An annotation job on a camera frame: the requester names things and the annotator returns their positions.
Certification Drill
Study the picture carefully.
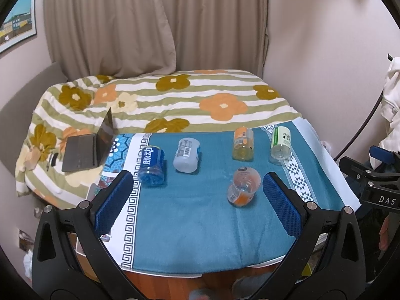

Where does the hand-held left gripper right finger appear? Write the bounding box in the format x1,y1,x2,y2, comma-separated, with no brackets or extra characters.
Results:
262,172,366,288

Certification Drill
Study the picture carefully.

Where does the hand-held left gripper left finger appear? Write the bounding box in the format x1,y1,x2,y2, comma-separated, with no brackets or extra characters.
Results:
33,171,134,288

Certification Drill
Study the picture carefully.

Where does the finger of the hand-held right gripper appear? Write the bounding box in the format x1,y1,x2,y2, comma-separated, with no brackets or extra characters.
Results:
339,155,380,182
369,145,400,166

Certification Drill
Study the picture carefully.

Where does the orange peach bottle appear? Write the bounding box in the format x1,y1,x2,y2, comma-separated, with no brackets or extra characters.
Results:
227,166,262,208

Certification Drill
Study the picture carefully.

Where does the person's right hand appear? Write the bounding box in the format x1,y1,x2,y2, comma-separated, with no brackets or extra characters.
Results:
379,214,391,252

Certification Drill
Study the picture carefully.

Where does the blue label bottle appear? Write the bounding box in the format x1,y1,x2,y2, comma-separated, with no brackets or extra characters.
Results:
137,145,166,184

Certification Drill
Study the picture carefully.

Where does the grey laptop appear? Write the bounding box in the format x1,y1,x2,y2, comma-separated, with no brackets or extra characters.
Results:
61,107,115,173

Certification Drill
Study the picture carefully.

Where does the white hanging garment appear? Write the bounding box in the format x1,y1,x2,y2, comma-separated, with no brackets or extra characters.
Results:
379,57,400,122

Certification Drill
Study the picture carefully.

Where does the teal patterned tablecloth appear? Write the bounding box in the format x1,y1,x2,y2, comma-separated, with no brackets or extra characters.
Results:
100,124,360,277

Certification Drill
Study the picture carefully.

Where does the white grey bottle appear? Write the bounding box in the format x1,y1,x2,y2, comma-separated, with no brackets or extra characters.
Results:
173,137,201,173

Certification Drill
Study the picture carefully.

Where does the white crumpled cloth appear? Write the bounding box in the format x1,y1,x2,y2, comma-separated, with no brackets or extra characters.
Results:
22,250,35,279

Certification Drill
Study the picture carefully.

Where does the floral striped blanket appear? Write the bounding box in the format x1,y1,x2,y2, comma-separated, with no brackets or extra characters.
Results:
15,69,304,210

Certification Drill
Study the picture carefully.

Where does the grey padded headboard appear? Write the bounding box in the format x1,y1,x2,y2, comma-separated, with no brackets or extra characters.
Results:
0,61,68,176

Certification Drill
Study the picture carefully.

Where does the beige curtain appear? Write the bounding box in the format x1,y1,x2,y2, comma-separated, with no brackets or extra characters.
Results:
44,0,177,79
158,0,269,80

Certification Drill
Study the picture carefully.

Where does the black cable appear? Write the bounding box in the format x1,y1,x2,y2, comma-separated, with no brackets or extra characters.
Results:
333,84,386,161

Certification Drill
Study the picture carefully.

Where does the framed wall poster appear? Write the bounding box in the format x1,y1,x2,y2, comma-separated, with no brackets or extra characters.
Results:
0,0,37,55

